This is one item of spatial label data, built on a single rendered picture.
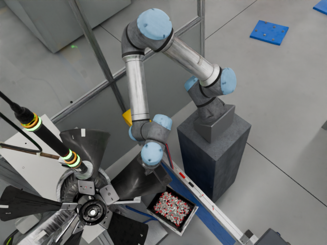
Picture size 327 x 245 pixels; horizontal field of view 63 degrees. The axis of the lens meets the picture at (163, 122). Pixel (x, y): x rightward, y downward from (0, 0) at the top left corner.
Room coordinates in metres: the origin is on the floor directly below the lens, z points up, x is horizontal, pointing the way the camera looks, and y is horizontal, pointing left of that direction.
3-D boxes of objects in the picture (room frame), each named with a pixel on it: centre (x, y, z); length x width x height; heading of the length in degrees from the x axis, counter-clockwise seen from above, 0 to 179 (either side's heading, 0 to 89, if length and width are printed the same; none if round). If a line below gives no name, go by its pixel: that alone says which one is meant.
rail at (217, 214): (0.51, -0.04, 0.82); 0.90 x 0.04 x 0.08; 28
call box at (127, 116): (0.86, 0.14, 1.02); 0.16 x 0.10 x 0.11; 28
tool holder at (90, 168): (0.43, 0.34, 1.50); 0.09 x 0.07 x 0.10; 63
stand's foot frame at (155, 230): (0.54, 0.54, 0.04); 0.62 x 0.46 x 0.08; 28
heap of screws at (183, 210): (0.37, 0.07, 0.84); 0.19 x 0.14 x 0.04; 43
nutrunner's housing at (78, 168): (0.43, 0.33, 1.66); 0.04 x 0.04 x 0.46
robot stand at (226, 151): (0.72, -0.27, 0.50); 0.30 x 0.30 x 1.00; 31
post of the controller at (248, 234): (0.13, -0.24, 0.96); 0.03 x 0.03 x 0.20; 28
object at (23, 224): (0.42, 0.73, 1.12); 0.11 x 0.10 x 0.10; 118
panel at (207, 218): (0.51, -0.04, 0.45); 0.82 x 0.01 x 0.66; 28
